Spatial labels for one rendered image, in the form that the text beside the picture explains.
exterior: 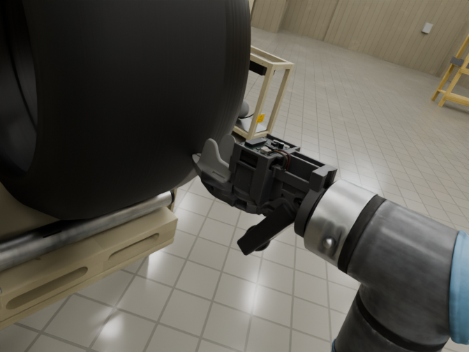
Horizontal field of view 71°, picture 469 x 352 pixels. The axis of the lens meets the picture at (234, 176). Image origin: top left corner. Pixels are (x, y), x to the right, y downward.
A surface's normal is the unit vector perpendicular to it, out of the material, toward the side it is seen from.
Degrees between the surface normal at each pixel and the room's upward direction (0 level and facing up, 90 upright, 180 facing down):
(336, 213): 55
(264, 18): 90
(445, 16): 90
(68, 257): 0
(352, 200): 26
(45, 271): 0
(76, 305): 0
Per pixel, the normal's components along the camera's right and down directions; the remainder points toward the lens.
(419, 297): -0.65, 0.26
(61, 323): 0.25, -0.83
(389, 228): -0.30, -0.51
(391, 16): -0.19, 0.47
